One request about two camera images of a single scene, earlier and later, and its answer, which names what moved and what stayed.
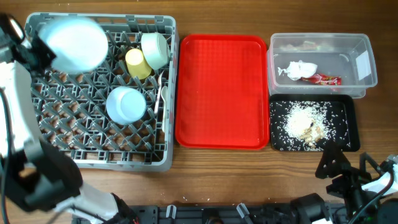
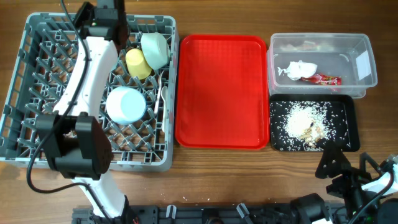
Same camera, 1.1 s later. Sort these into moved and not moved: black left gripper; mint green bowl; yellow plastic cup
Moved: black left gripper
Not moved: yellow plastic cup; mint green bowl
